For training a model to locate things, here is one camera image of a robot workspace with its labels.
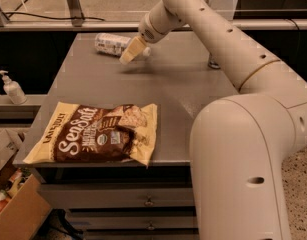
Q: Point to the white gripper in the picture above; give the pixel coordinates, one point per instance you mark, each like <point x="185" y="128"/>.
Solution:
<point x="147" y="30"/>

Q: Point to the clear plastic water bottle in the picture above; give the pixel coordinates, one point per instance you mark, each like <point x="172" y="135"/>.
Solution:
<point x="113" y="44"/>

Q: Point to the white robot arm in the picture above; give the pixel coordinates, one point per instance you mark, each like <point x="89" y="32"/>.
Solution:
<point x="237" y="143"/>

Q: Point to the redbull can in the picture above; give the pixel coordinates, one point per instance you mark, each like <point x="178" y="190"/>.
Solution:
<point x="212" y="63"/>

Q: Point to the white pump dispenser bottle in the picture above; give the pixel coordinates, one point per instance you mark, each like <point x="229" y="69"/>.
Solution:
<point x="12" y="89"/>

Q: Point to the sea salt chips bag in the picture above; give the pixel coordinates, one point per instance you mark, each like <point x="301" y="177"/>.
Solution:
<point x="78" y="133"/>

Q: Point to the grey drawer cabinet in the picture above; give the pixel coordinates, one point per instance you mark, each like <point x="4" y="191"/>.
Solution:
<point x="129" y="201"/>

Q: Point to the cardboard box with items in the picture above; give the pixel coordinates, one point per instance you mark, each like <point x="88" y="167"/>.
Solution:
<point x="22" y="209"/>

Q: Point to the left metal railing post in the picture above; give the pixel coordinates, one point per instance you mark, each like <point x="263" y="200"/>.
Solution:
<point x="76" y="13"/>

